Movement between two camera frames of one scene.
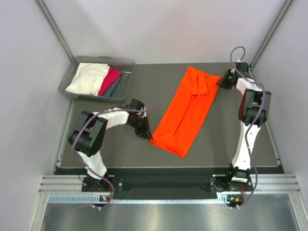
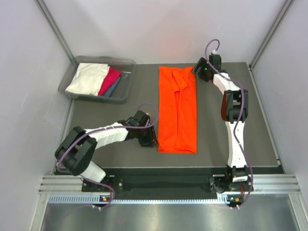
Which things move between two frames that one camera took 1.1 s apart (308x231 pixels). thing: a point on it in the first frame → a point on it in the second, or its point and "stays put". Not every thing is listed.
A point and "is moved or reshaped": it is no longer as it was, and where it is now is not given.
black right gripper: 222,82 → 202,63
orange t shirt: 178,130 is moved or reshaped
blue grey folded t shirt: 112,87 stays put
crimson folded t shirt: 111,78 stays put
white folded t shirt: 88,78 stays put
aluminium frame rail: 262,183 stays put
